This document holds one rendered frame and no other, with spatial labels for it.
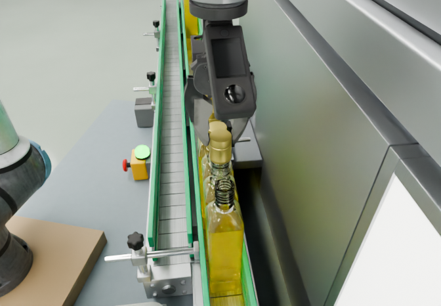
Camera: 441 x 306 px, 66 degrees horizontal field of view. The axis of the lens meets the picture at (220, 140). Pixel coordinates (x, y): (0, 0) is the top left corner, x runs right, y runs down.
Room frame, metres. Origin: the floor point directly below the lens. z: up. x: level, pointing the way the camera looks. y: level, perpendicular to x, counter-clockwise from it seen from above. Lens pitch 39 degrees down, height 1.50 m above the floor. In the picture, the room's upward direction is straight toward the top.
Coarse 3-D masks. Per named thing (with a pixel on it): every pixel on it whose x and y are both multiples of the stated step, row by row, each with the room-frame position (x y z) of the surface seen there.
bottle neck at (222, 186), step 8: (216, 184) 0.34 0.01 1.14; (224, 184) 0.35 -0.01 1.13; (232, 184) 0.34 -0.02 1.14; (216, 192) 0.33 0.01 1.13; (224, 192) 0.33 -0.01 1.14; (232, 192) 0.33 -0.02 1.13; (216, 200) 0.33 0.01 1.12; (224, 200) 0.33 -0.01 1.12; (232, 200) 0.33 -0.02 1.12; (216, 208) 0.33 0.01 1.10; (224, 208) 0.33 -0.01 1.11; (232, 208) 0.33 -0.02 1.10
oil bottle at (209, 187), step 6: (204, 180) 0.41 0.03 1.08; (210, 180) 0.40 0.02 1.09; (234, 180) 0.41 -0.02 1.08; (204, 186) 0.40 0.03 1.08; (210, 186) 0.39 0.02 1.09; (204, 192) 0.39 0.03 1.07; (210, 192) 0.38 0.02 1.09; (234, 192) 0.38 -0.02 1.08; (204, 198) 0.40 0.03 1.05; (210, 198) 0.37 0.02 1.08; (234, 198) 0.38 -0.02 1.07; (204, 204) 0.41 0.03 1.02
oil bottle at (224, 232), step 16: (208, 208) 0.35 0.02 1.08; (208, 224) 0.32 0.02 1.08; (224, 224) 0.32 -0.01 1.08; (240, 224) 0.32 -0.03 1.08; (208, 240) 0.32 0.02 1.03; (224, 240) 0.31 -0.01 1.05; (240, 240) 0.32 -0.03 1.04; (208, 256) 0.34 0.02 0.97; (224, 256) 0.31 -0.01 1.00; (240, 256) 0.32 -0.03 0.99; (224, 272) 0.31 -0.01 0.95; (240, 272) 0.32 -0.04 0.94; (224, 288) 0.31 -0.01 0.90
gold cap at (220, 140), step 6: (216, 132) 0.41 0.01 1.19; (222, 132) 0.41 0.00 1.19; (228, 132) 0.41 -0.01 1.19; (210, 138) 0.39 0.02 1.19; (216, 138) 0.39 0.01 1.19; (222, 138) 0.39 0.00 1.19; (228, 138) 0.39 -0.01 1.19; (210, 144) 0.39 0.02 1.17; (216, 144) 0.38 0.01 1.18; (222, 144) 0.38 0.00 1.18; (228, 144) 0.39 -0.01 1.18; (210, 150) 0.39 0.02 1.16; (216, 150) 0.38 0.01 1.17; (222, 150) 0.38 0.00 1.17; (228, 150) 0.39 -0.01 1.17; (210, 156) 0.39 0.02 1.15; (216, 156) 0.38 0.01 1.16; (222, 156) 0.38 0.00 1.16; (228, 156) 0.39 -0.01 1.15; (216, 162) 0.38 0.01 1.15; (222, 162) 0.38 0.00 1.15
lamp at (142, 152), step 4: (136, 148) 0.76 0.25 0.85; (140, 148) 0.76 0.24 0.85; (144, 148) 0.76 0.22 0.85; (148, 148) 0.77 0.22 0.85; (136, 152) 0.75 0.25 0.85; (140, 152) 0.75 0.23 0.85; (144, 152) 0.75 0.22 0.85; (148, 152) 0.76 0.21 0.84; (136, 156) 0.75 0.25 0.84; (140, 156) 0.74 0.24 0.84; (144, 156) 0.75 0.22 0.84; (148, 156) 0.76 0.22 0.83
